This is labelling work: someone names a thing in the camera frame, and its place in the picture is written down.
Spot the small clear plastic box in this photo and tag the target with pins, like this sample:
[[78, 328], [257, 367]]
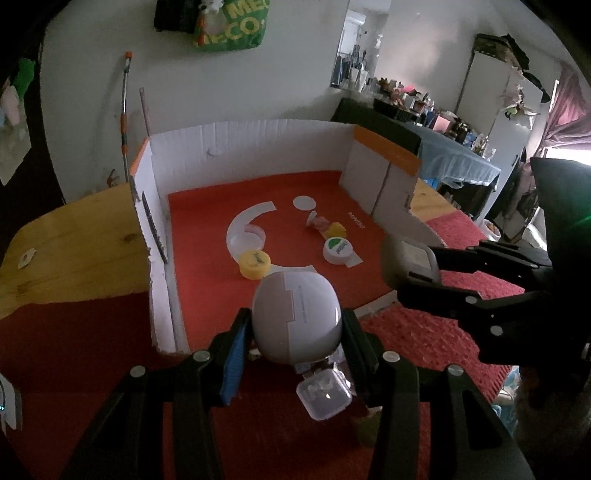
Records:
[[323, 394]]

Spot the green plush toy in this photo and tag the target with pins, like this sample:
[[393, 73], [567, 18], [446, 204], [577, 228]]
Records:
[[23, 76]]

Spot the clear round plastic lid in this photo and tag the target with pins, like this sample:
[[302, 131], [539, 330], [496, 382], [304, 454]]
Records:
[[247, 242]]

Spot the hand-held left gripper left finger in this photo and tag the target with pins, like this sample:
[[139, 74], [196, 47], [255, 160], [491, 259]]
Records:
[[233, 364]]

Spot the small white sticker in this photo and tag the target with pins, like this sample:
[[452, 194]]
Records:
[[27, 258]]

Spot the thin pink stick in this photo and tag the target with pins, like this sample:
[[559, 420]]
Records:
[[145, 115]]

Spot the small yellow toy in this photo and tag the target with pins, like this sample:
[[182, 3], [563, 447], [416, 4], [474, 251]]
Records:
[[336, 230]]

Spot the white oval case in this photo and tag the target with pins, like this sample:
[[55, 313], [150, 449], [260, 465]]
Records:
[[298, 314]]

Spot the small clear bottle pink contents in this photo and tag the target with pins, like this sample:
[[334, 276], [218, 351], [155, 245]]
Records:
[[317, 221]]

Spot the white square charger device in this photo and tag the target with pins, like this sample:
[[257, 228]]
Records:
[[11, 401]]

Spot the red knitted blanket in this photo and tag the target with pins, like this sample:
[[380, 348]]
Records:
[[92, 350]]

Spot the cluster of toiletries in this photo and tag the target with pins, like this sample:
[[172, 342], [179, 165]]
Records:
[[425, 106]]

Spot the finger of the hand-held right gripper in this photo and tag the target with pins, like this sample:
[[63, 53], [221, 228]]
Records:
[[498, 323], [489, 258]]

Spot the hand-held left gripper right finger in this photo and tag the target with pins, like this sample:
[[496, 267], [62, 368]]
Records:
[[360, 355]]

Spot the hanging white paper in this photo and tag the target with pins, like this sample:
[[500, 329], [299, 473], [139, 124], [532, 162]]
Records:
[[14, 157]]

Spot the wall mirror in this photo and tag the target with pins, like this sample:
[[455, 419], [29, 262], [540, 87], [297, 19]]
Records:
[[360, 41]]

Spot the yellow round lid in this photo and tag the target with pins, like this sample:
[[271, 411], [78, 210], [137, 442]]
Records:
[[254, 264]]

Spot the table with blue cloth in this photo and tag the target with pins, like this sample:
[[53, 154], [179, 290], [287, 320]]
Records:
[[452, 157]]

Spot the white cap with green label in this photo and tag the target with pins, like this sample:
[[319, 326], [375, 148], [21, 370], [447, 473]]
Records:
[[338, 250]]

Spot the white wardrobe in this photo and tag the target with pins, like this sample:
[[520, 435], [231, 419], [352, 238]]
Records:
[[489, 92]]

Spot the pink curtain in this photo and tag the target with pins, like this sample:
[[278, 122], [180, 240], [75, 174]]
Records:
[[568, 110]]

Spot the green tote bag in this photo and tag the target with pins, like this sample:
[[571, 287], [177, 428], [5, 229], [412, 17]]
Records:
[[235, 25]]

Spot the orange cardboard box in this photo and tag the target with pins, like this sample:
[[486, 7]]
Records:
[[203, 221]]

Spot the black bag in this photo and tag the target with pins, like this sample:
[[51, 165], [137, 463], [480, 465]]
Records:
[[178, 14]]

